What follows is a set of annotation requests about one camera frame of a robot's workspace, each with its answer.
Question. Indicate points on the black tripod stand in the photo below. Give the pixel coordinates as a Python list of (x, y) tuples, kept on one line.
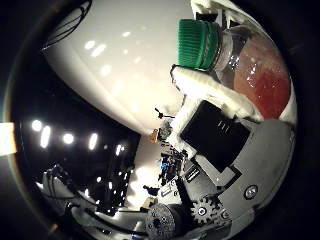
[(161, 115)]

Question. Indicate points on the red liquid bottle green cap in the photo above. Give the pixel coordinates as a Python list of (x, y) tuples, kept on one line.
[(260, 76)]

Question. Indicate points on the brown cardboard box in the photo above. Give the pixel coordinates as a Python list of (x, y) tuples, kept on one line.
[(154, 136)]

